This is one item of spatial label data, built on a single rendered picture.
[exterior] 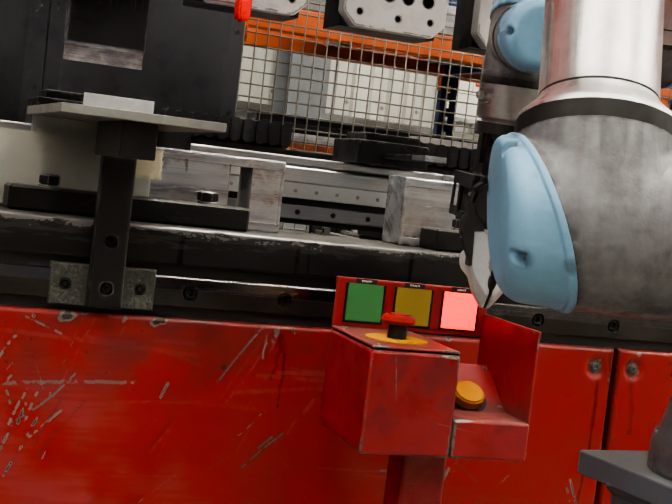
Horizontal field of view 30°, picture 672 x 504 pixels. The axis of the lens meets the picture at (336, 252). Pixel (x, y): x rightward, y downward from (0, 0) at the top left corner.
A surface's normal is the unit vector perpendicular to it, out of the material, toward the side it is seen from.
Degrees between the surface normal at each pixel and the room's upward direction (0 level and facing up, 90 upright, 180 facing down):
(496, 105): 93
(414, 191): 90
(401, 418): 90
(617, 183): 69
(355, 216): 90
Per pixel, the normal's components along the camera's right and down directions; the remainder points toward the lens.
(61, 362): 0.36, 0.09
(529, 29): -0.02, 0.13
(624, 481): -0.90, -0.08
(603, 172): -0.04, -0.29
